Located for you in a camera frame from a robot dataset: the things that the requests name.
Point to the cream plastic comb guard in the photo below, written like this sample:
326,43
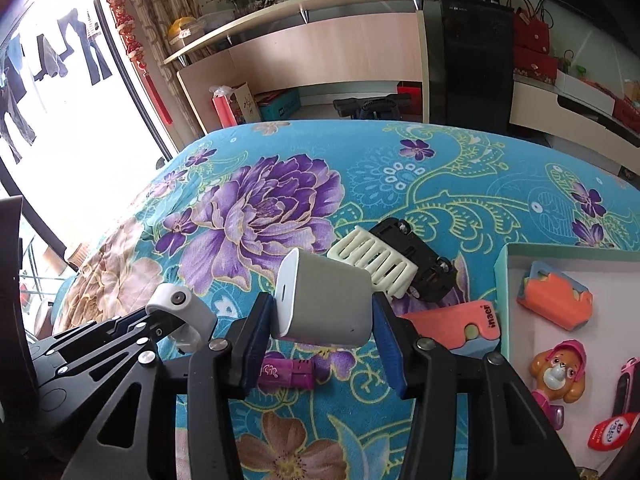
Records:
370,260

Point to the white smartwatch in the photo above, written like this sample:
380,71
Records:
180,302

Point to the orange and blue toy knife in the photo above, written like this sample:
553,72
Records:
555,300

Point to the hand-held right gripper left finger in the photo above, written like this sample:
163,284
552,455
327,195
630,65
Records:
257,345

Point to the red hanging knot decoration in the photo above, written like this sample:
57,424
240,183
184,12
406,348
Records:
131,40

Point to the red tube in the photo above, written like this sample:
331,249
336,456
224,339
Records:
615,432

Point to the teal shallow cardboard box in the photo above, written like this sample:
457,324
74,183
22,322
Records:
620,285

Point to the red gift bag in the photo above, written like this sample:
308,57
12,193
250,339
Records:
530,30

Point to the black toy car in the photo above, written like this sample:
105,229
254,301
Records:
425,260

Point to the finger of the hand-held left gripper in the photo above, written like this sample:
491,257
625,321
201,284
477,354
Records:
95,377
100,337

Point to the white charger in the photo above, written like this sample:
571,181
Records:
325,305

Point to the dark hanging jeans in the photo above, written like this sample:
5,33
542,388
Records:
92,55

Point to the white flat box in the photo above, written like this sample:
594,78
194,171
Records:
585,92

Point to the black water dispenser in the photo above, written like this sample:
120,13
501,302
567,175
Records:
475,70

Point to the red paper bag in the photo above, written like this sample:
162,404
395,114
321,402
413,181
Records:
224,112

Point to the floral blanket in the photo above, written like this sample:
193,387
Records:
300,195

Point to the cream paper bag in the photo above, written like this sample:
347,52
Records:
247,102

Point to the red flat box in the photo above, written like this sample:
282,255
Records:
627,115

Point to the magenta plastic bar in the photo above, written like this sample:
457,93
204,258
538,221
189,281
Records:
290,372

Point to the green small basket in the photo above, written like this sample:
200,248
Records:
576,64

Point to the salmon and blue toy knife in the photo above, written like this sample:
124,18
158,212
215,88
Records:
450,327

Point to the pink oval case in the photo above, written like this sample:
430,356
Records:
631,385

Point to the blue box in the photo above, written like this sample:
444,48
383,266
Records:
280,106

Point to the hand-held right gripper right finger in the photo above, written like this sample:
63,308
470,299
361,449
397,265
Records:
392,355

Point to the yellow lidded container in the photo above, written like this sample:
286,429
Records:
182,30

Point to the red gift box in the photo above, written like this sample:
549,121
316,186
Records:
537,67

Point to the pup toy figure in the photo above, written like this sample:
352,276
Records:
560,370

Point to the wooden bar counter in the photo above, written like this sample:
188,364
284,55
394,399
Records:
325,55

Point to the cream television stand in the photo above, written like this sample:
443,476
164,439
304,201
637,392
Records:
540,110

